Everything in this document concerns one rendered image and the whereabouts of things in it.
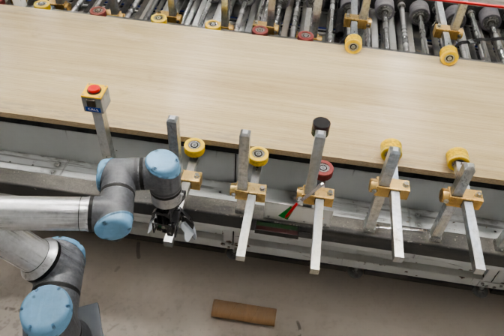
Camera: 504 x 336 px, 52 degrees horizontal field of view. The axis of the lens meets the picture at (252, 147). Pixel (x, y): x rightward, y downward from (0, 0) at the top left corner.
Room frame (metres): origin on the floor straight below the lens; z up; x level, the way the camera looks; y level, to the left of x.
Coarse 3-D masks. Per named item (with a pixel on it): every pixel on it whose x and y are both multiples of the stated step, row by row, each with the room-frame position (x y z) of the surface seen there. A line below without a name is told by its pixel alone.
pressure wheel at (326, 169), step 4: (324, 160) 1.36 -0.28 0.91; (320, 164) 1.34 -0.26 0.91; (324, 164) 1.34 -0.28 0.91; (328, 164) 1.34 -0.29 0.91; (320, 168) 1.32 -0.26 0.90; (324, 168) 1.32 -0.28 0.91; (328, 168) 1.32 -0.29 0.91; (332, 168) 1.32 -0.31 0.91; (320, 172) 1.29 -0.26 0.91; (324, 172) 1.29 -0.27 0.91; (328, 172) 1.30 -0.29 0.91; (332, 172) 1.30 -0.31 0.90; (320, 176) 1.28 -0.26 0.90; (324, 176) 1.28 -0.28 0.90; (328, 176) 1.29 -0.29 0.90; (320, 180) 1.28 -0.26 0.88; (324, 180) 1.28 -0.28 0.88
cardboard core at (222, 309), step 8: (216, 304) 1.17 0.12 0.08; (224, 304) 1.17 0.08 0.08; (232, 304) 1.17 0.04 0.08; (240, 304) 1.18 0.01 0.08; (248, 304) 1.19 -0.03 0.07; (216, 312) 1.14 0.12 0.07; (224, 312) 1.14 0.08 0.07; (232, 312) 1.14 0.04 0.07; (240, 312) 1.14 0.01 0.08; (248, 312) 1.14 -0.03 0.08; (256, 312) 1.14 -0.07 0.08; (264, 312) 1.15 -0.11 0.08; (272, 312) 1.15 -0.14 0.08; (240, 320) 1.12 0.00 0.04; (248, 320) 1.12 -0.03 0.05; (256, 320) 1.12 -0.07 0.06; (264, 320) 1.12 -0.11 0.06; (272, 320) 1.12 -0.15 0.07
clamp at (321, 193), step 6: (300, 192) 1.23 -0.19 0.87; (318, 192) 1.23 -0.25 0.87; (324, 192) 1.23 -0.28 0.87; (312, 198) 1.21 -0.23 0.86; (318, 198) 1.21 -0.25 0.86; (324, 198) 1.20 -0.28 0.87; (330, 198) 1.20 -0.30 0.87; (312, 204) 1.21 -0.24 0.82; (324, 204) 1.20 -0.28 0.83; (330, 204) 1.20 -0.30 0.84
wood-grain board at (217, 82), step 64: (0, 64) 1.83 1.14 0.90; (64, 64) 1.86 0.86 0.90; (128, 64) 1.89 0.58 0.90; (192, 64) 1.92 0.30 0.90; (256, 64) 1.95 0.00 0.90; (320, 64) 1.98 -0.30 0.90; (384, 64) 2.01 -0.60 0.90; (128, 128) 1.47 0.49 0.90; (192, 128) 1.49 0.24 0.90; (256, 128) 1.52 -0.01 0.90; (384, 128) 1.57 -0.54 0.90; (448, 128) 1.59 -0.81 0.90
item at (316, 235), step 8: (320, 200) 1.20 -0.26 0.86; (320, 208) 1.16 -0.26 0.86; (320, 216) 1.13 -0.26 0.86; (320, 224) 1.09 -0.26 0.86; (320, 232) 1.06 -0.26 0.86; (312, 240) 1.03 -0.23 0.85; (320, 240) 1.02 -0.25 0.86; (312, 248) 0.99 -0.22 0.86; (320, 248) 0.99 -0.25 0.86; (312, 256) 0.96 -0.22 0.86; (312, 264) 0.93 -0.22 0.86; (312, 272) 0.91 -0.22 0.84
